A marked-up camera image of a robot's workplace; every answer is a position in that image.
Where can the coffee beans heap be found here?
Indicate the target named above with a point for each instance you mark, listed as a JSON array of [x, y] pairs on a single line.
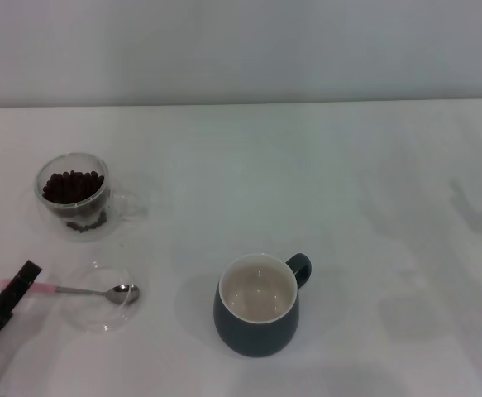
[[73, 188]]

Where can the dark grey ceramic mug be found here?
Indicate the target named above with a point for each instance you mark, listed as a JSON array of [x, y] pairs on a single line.
[[253, 335]]

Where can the clear glass saucer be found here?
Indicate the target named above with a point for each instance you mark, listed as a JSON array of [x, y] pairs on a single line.
[[100, 318]]

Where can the double-wall glass cup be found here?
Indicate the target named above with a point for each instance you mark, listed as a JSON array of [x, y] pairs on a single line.
[[116, 207]]

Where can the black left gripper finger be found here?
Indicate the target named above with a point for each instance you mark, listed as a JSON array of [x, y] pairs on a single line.
[[11, 295]]

